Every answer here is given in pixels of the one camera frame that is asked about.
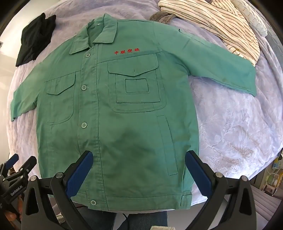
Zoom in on grey ribbed cushion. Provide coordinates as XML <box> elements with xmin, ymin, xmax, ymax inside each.
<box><xmin>250</xmin><ymin>188</ymin><xmax>283</xmax><ymax>222</ymax></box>

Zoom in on cream striped garment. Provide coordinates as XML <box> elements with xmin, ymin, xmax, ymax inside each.
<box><xmin>157</xmin><ymin>0</ymin><xmax>261</xmax><ymax>66</ymax></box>

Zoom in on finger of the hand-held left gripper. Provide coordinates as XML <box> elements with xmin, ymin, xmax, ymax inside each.
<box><xmin>0</xmin><ymin>153</ymin><xmax>19</xmax><ymax>177</ymax></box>
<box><xmin>9</xmin><ymin>156</ymin><xmax>37</xmax><ymax>180</ymax></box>

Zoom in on brown knitted garment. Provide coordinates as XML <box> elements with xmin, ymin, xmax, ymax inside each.
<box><xmin>149</xmin><ymin>10</ymin><xmax>177</xmax><ymax>24</ymax></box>

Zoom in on black cable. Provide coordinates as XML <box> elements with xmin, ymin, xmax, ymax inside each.
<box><xmin>122</xmin><ymin>213</ymin><xmax>133</xmax><ymax>230</ymax></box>

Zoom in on white quilted pillow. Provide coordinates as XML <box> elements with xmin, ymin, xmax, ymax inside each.
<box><xmin>232</xmin><ymin>0</ymin><xmax>268</xmax><ymax>37</ymax></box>

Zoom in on lavender plush blanket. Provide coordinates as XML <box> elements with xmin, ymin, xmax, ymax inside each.
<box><xmin>4</xmin><ymin>0</ymin><xmax>283</xmax><ymax>213</ymax></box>

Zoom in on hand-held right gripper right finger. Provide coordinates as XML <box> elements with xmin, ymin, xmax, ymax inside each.
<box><xmin>185</xmin><ymin>150</ymin><xmax>257</xmax><ymax>230</ymax></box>

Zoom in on green work jacket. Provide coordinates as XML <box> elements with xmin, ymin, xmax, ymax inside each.
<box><xmin>11</xmin><ymin>13</ymin><xmax>257</xmax><ymax>210</ymax></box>

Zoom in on person's blue jeans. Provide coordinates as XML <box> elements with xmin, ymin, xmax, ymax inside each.
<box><xmin>83</xmin><ymin>205</ymin><xmax>168</xmax><ymax>230</ymax></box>

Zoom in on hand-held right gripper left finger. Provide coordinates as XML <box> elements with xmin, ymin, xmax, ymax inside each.
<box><xmin>22</xmin><ymin>151</ymin><xmax>94</xmax><ymax>230</ymax></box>

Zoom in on black cloth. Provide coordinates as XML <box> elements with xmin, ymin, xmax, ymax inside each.
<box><xmin>15</xmin><ymin>13</ymin><xmax>57</xmax><ymax>67</ymax></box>

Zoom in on colourful boxes clutter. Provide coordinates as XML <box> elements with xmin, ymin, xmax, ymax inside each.
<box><xmin>264</xmin><ymin>153</ymin><xmax>283</xmax><ymax>193</ymax></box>

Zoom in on person's left hand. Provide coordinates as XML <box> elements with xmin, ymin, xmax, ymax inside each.
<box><xmin>4</xmin><ymin>197</ymin><xmax>24</xmax><ymax>223</ymax></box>

